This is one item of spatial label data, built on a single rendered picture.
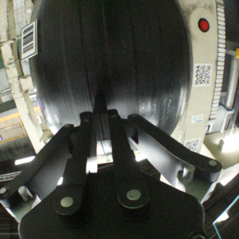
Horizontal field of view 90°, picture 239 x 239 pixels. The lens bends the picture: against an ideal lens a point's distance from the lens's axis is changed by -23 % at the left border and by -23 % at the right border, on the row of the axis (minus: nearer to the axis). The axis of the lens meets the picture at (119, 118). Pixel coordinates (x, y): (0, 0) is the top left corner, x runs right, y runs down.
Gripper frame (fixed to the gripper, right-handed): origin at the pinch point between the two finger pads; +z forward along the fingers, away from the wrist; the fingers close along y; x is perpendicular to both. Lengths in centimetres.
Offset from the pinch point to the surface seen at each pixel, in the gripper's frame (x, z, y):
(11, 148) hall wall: -467, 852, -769
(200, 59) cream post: 5.3, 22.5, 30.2
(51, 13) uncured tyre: 15.0, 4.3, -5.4
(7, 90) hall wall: -47, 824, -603
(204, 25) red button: 15.9, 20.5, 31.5
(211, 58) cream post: 5.9, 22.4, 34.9
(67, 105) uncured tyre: 1.1, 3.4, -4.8
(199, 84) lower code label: -2.6, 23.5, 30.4
